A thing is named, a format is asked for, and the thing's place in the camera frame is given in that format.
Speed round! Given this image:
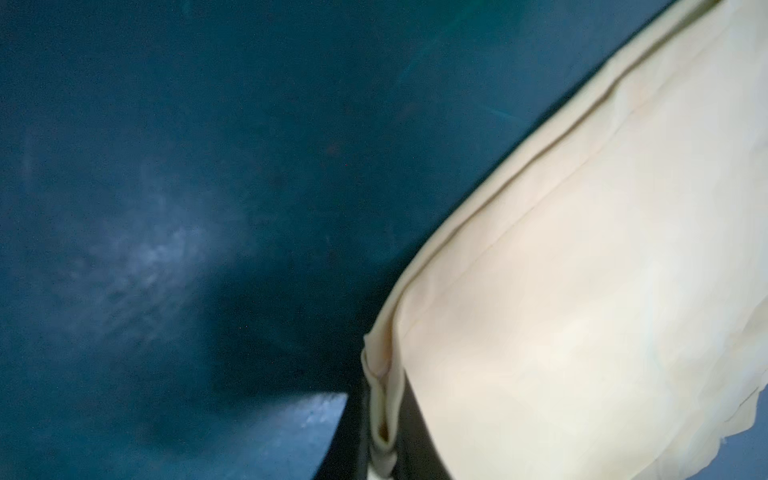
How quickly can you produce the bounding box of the dark green table mat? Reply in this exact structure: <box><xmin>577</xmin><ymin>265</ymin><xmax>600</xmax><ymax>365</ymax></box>
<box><xmin>0</xmin><ymin>0</ymin><xmax>768</xmax><ymax>480</ymax></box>

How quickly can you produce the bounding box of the yellow skirt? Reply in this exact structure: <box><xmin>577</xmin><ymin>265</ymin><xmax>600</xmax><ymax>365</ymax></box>
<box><xmin>361</xmin><ymin>1</ymin><xmax>767</xmax><ymax>479</ymax></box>

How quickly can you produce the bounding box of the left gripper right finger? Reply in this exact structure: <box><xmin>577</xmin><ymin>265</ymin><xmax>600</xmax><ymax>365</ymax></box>
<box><xmin>394</xmin><ymin>378</ymin><xmax>451</xmax><ymax>480</ymax></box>

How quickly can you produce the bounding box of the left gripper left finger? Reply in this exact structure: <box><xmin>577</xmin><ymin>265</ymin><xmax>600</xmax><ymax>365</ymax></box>
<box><xmin>314</xmin><ymin>376</ymin><xmax>370</xmax><ymax>480</ymax></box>

